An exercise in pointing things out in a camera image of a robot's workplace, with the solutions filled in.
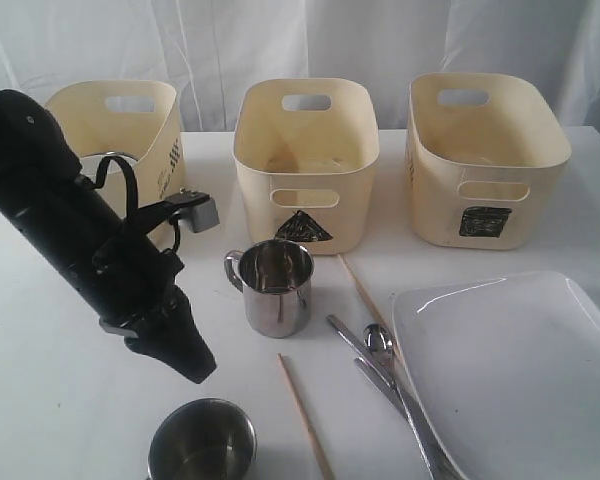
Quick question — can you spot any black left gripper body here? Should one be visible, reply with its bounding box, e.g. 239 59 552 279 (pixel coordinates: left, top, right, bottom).
64 233 184 335

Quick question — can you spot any small steel cup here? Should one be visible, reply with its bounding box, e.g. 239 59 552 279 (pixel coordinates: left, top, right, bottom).
146 398 257 479

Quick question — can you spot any steel mug with handle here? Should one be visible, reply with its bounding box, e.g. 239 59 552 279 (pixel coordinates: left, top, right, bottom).
223 239 314 339

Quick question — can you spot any white ceramic bowl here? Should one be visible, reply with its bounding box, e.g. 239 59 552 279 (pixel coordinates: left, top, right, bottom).
78 154 136 201

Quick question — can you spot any steel knife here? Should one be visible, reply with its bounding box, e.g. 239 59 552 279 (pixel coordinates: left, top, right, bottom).
326 314 461 480

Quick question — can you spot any steel spoon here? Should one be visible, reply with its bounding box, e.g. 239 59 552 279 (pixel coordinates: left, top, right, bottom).
363 323 404 399

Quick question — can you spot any cream bin with triangle mark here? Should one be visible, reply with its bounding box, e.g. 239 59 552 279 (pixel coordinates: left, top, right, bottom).
233 78 379 255

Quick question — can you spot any large steel bowl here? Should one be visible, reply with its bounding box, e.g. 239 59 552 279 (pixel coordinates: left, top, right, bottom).
79 151 138 168

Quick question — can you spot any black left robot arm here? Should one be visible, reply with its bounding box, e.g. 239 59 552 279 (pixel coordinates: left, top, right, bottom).
0 89 219 383

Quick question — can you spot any wooden chopstick front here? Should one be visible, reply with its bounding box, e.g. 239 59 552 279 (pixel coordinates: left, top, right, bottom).
277 353 335 480

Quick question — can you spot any cream bin with circle mark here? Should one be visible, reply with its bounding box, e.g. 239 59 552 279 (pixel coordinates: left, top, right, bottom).
43 80 187 254

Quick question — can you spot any wooden chopstick near plate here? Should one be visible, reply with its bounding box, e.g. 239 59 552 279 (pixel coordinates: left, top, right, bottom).
338 254 404 367

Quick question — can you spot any white curtain backdrop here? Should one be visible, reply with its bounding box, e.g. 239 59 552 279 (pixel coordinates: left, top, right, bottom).
0 1 600 132

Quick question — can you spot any steel fork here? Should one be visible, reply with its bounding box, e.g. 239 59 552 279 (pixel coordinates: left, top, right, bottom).
354 358 461 479

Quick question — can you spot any white square plate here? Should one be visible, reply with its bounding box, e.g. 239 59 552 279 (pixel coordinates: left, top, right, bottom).
393 271 600 479

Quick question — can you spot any cream bin with square mark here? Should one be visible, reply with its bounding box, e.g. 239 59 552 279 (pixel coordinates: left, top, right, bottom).
406 73 572 250

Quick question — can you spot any left camera cable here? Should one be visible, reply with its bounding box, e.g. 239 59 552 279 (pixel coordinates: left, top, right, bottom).
93 155 182 251

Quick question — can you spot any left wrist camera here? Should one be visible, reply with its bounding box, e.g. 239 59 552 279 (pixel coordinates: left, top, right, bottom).
165 188 220 233

